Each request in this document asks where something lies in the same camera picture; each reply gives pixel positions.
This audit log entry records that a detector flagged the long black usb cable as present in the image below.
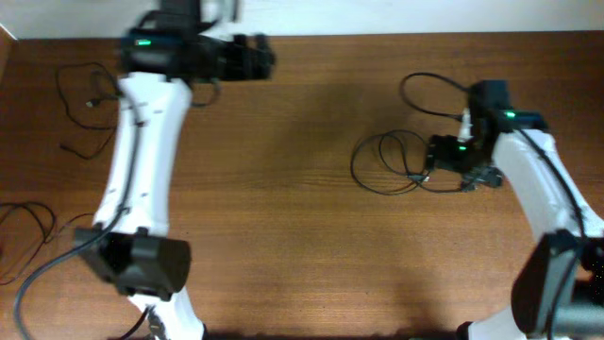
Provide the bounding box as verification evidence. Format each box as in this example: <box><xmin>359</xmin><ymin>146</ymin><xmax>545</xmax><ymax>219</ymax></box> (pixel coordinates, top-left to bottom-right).
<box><xmin>0</xmin><ymin>201</ymin><xmax>98</xmax><ymax>287</ymax></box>

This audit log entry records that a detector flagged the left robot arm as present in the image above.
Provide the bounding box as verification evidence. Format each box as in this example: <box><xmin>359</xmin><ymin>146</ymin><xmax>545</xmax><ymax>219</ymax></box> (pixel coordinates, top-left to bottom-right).
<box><xmin>74</xmin><ymin>1</ymin><xmax>276</xmax><ymax>339</ymax></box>

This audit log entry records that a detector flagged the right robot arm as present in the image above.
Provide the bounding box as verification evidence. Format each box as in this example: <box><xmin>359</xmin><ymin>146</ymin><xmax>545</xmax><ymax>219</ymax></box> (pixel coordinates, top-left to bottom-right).
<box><xmin>426</xmin><ymin>80</ymin><xmax>603</xmax><ymax>339</ymax></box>

